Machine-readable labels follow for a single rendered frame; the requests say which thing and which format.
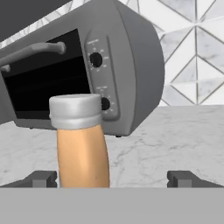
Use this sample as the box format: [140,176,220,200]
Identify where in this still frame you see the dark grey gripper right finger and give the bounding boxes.
[166,171,224,189]

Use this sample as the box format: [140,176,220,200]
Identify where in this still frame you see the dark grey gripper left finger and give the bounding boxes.
[0,171,59,189]

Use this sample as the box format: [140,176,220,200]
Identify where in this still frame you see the tan shaker with grey cap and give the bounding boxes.
[48,94,111,189]

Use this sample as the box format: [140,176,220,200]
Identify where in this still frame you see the black toaster oven glass door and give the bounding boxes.
[1,28,92,121]

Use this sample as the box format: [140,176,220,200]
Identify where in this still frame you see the black toaster oven knob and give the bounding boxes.
[89,52,103,68]
[100,97,111,111]

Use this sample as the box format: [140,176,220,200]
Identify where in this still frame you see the grey toaster oven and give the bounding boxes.
[0,0,166,138]

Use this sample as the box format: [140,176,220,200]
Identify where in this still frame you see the grey toaster oven door handle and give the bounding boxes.
[0,41,67,73]

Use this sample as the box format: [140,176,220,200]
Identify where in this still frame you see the dark grey wall cabinet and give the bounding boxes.
[0,0,73,44]

